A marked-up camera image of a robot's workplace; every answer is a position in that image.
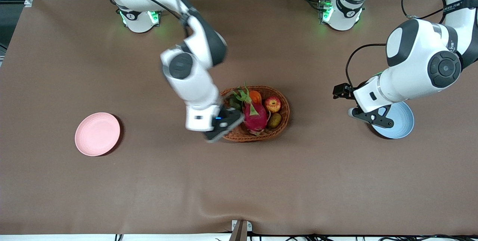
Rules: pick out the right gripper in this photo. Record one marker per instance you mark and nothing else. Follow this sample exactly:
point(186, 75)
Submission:
point(223, 113)

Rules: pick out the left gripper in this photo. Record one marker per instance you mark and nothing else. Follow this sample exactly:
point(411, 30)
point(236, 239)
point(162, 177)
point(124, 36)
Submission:
point(345, 92)

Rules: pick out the red yellow apple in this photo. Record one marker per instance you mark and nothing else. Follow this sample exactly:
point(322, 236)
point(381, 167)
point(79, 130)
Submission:
point(273, 104)

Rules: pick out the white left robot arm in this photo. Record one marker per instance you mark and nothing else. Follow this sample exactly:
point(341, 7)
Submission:
point(418, 58)

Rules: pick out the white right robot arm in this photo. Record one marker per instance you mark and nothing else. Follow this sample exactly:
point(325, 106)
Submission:
point(194, 84)

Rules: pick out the dark green avocado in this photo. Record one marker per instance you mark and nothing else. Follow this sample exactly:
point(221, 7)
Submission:
point(235, 103)

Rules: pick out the pink dragon fruit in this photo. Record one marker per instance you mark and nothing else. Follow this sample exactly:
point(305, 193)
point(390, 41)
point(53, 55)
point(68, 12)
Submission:
point(255, 117)

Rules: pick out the orange fruit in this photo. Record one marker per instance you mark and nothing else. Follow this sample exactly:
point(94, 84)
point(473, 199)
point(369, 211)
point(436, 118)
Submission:
point(256, 97)

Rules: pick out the blue plate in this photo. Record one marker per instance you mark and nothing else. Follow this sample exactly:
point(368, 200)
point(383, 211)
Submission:
point(401, 121)

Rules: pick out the brown kiwi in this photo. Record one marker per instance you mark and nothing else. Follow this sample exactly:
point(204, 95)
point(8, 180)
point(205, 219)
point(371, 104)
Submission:
point(275, 120)

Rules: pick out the brown wicker basket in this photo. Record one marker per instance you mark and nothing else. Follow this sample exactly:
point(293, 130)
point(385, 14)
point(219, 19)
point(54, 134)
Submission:
point(278, 130)

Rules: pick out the brown table cloth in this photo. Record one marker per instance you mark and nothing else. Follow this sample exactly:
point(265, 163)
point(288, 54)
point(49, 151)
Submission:
point(239, 181)

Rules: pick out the pink plate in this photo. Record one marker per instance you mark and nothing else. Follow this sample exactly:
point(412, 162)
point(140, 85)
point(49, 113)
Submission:
point(97, 134)

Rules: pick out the grey metal camera bracket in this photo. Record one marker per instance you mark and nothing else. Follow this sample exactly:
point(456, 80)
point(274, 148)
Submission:
point(241, 231)

